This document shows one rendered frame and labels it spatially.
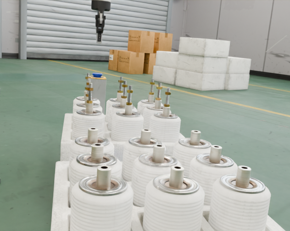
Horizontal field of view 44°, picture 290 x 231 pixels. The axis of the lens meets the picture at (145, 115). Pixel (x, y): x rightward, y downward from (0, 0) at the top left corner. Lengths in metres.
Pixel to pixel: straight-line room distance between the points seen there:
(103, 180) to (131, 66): 4.47
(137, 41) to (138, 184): 4.48
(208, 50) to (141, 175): 3.25
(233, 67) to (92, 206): 3.75
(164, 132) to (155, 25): 6.73
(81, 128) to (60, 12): 5.64
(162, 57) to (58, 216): 3.79
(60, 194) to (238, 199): 0.33
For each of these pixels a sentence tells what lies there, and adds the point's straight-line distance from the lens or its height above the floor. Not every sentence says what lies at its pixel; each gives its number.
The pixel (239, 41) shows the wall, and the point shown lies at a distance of 7.31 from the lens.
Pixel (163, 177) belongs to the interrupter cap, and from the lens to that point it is 0.62.
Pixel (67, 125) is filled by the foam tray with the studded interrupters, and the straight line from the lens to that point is 1.22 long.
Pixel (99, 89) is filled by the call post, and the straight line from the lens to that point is 1.45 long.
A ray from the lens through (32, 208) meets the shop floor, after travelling 1.07.
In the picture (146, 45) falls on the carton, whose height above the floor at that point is 0.40.
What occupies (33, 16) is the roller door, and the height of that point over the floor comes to 0.70.
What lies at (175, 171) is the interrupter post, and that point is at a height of 0.28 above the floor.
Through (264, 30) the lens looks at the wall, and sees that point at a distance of 7.00.
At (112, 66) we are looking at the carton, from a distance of 5.38.
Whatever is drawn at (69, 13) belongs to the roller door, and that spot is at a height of 0.81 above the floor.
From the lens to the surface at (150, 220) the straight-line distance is 0.59.
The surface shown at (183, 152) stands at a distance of 0.81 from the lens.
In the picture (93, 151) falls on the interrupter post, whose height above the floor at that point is 0.27.
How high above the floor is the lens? 0.48
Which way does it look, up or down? 12 degrees down
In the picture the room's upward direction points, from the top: 5 degrees clockwise
